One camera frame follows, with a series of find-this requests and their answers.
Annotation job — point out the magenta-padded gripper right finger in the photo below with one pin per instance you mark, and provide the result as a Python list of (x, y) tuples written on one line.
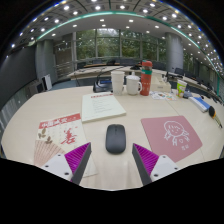
[(146, 159)]

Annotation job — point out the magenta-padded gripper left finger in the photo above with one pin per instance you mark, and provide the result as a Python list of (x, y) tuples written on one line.
[(77, 157)]

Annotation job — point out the black computer mouse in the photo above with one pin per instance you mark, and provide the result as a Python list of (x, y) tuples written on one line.
[(115, 139)]

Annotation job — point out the pink mouse pad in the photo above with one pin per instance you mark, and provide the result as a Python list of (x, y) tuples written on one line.
[(171, 136)]

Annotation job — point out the red and white magazine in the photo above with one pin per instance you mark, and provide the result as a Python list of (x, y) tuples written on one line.
[(56, 136)]

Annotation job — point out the white paper booklet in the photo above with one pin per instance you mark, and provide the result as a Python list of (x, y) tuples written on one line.
[(101, 106)]

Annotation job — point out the colourful sticker sheet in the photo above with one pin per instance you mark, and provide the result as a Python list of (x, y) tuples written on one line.
[(161, 96)]

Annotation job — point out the white lidded mug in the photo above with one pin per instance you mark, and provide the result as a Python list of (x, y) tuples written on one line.
[(132, 86)]

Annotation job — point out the dark pouch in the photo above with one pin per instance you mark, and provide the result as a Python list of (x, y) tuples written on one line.
[(187, 94)]

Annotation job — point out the blue and white book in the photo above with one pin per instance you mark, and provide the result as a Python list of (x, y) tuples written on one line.
[(200, 104)]

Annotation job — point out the red thermos bottle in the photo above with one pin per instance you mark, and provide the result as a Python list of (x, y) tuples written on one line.
[(146, 80)]

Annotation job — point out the green and white paper cup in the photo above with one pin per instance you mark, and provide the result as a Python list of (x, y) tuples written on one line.
[(181, 88)]

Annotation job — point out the white leaning board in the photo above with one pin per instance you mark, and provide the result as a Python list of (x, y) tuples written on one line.
[(48, 82)]

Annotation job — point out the long curved conference table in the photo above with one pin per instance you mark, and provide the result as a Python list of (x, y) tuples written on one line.
[(86, 71)]

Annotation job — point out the group of office chairs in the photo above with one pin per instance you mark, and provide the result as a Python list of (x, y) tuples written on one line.
[(111, 62)]

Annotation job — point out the group of ceiling lights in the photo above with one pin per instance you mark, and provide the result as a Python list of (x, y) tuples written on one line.
[(97, 7)]

